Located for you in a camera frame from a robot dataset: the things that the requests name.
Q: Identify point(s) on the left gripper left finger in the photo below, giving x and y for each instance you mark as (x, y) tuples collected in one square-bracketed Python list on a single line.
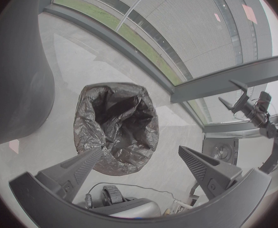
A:
[(58, 179)]

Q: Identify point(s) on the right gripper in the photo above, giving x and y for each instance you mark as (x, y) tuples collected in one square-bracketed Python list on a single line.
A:
[(244, 106)]

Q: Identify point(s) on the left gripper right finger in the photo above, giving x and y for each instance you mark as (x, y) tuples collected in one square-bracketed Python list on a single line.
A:
[(215, 179)]

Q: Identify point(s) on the black plastic bag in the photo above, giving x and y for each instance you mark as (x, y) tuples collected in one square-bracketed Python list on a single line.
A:
[(129, 132)]

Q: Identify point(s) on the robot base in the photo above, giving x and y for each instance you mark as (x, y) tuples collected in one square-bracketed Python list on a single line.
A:
[(134, 206)]

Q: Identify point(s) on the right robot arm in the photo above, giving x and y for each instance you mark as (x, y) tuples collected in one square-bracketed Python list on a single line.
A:
[(272, 132)]

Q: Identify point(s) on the window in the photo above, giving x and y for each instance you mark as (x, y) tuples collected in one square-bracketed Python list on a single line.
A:
[(177, 20)]

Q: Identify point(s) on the dark grey round chair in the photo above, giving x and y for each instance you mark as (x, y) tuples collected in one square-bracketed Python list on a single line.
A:
[(15, 79)]

